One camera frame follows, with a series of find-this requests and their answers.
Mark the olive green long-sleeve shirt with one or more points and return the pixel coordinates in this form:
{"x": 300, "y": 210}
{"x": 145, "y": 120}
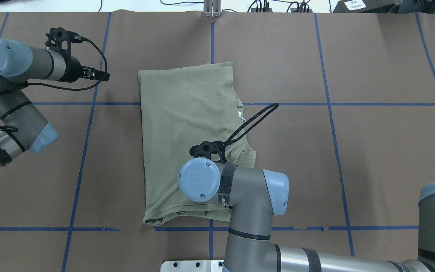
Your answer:
{"x": 181, "y": 108}

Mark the white camera column with base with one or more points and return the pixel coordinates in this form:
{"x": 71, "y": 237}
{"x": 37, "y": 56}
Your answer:
{"x": 193, "y": 266}

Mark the blue tape grid lines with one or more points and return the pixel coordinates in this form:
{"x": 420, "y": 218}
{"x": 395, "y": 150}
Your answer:
{"x": 355, "y": 134}

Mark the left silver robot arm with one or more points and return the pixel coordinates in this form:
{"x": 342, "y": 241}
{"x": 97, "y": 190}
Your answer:
{"x": 22, "y": 126}

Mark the aluminium frame post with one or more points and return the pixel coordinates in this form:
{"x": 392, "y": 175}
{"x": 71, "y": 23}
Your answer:
{"x": 212, "y": 8}

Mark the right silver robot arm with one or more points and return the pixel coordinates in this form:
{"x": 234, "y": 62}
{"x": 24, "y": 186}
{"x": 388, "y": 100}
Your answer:
{"x": 255, "y": 197}

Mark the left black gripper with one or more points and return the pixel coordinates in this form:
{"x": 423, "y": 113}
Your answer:
{"x": 73, "y": 70}

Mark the black box white label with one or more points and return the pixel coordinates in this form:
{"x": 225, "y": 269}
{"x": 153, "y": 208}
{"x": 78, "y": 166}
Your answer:
{"x": 366, "y": 6}

